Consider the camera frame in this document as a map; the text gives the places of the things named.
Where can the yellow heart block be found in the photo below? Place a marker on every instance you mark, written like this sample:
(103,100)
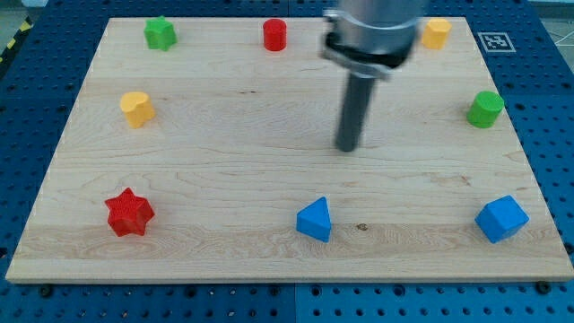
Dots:
(137,108)

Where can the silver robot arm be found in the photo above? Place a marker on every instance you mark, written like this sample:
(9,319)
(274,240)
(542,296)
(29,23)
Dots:
(371,38)

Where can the blue triangle block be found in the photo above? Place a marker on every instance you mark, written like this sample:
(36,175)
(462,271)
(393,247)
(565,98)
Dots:
(314,220)

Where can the wooden board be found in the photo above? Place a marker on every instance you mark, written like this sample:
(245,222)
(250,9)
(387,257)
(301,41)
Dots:
(243,139)

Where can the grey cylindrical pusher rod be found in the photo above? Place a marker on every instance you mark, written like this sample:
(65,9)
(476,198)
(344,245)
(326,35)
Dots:
(354,110)

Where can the red cylinder block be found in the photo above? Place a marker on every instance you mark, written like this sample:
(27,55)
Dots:
(275,34)

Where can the red star block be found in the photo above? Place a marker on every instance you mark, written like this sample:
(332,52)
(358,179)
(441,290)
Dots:
(129,213)

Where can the green star block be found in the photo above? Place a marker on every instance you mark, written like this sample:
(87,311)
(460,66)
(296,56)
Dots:
(159,33)

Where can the yellow hexagon block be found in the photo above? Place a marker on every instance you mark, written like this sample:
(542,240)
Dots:
(436,32)

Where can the green cylinder block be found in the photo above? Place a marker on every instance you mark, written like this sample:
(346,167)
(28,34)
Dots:
(485,109)

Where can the blue cube block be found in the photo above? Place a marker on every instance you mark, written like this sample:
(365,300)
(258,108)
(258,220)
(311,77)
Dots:
(502,218)

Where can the white fiducial marker tag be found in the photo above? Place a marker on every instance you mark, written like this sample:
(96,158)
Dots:
(496,42)

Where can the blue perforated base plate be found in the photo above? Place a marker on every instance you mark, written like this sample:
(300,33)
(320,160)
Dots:
(37,95)

